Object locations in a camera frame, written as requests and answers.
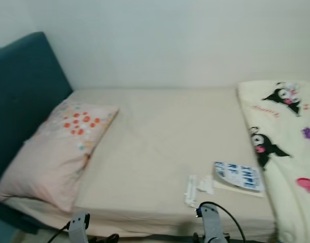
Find blue white printed packet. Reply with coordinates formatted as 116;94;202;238
213;161;264;193

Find pink floral pillow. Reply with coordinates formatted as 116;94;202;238
0;99;120;213

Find cream cartoon print quilt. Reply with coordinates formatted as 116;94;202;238
237;78;310;243

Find crumpled white paper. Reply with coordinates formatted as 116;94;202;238
196;176;216;195

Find cream sheeted mattress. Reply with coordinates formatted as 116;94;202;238
1;87;277;242

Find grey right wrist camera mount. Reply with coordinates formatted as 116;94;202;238
196;205;226;243

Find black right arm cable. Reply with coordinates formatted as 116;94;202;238
200;201;247;243

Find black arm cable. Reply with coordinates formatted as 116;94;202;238
46;223;72;243
200;201;247;243

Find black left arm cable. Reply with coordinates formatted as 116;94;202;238
46;223;72;243

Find teal upholstered bed frame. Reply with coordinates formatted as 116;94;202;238
0;31;74;243

